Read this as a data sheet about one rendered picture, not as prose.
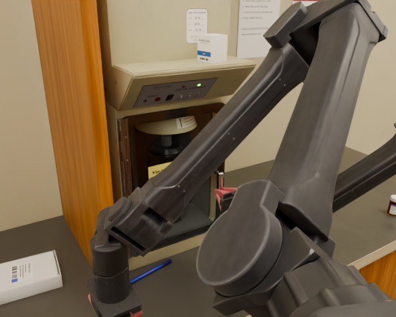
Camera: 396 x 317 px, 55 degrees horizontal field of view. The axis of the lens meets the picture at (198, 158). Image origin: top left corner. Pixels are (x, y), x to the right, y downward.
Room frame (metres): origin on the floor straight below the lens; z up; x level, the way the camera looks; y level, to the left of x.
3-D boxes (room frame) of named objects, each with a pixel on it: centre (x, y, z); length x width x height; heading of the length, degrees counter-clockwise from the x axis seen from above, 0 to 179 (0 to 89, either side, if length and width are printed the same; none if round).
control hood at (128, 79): (0.88, 0.03, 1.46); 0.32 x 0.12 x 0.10; 122
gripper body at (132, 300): (0.50, 0.14, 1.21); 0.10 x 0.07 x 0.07; 32
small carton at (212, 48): (0.92, -0.03, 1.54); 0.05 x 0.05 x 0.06; 40
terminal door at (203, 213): (0.92, 0.05, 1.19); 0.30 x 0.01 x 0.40; 122
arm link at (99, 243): (0.50, 0.14, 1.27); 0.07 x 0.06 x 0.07; 9
